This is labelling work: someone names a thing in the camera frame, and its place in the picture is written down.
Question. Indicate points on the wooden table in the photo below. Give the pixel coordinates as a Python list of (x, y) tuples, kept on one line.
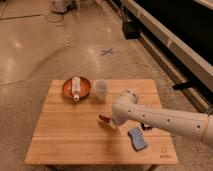
[(70, 134)]

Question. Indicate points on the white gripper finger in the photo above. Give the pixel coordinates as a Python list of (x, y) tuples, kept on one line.
[(111, 125)]

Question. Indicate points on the black box on floor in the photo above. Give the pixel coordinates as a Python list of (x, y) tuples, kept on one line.
[(130, 30)]

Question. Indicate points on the blue sponge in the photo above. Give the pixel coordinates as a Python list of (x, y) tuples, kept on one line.
[(137, 140)]

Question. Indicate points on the translucent plastic cup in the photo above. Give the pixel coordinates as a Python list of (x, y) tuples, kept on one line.
[(101, 89)]

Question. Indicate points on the white plastic bottle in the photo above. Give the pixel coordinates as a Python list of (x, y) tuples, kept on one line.
[(76, 88)]

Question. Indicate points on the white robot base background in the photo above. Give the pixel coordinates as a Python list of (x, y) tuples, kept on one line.
[(62, 6)]

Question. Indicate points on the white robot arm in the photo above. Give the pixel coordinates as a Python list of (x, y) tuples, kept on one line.
[(195, 126)]

